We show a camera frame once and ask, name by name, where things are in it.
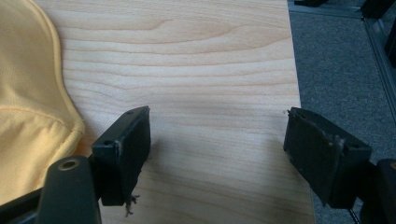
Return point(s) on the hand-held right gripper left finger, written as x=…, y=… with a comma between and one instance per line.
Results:
x=123, y=155

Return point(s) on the yellow garment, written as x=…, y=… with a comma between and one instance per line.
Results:
x=28, y=102

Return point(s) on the black stand foot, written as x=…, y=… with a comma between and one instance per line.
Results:
x=375, y=7
x=309, y=2

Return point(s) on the metal frame rail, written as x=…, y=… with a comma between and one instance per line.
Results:
x=378, y=46

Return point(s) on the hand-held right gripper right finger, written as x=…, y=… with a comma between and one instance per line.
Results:
x=323, y=155

